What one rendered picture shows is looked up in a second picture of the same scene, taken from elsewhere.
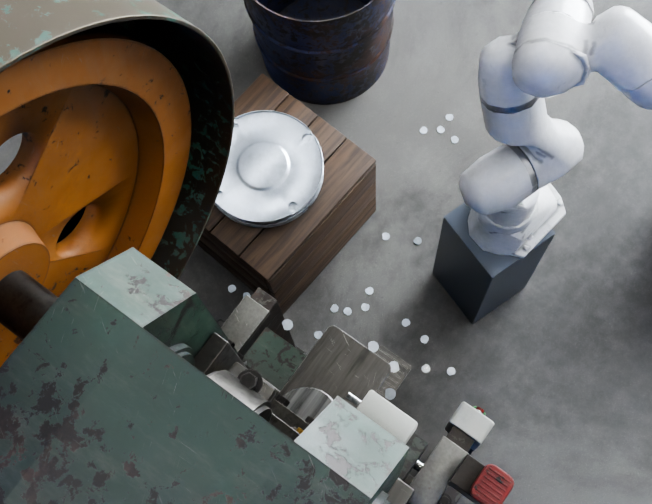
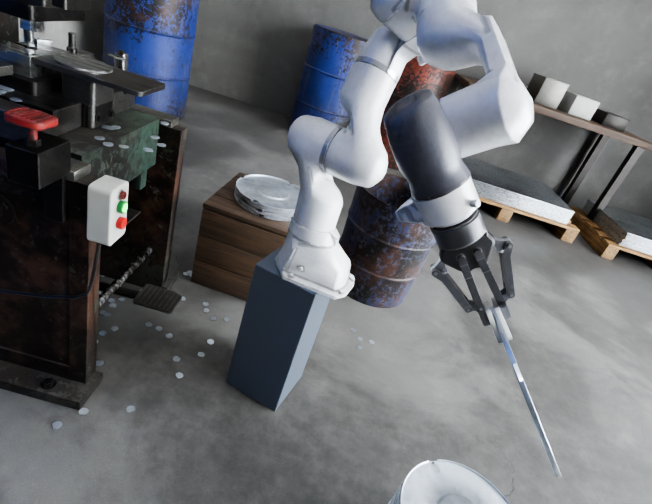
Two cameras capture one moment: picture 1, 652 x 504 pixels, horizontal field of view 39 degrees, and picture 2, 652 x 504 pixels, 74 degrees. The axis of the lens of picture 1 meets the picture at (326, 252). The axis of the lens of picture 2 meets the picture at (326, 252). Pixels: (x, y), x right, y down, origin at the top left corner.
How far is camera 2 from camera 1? 1.76 m
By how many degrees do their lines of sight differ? 48
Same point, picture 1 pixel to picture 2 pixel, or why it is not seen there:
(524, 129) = (355, 81)
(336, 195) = (275, 226)
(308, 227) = (247, 216)
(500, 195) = (305, 125)
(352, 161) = not seen: hidden behind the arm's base
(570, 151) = (366, 148)
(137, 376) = not seen: outside the picture
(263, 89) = not seen: hidden behind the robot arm
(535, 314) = (254, 425)
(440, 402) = (148, 373)
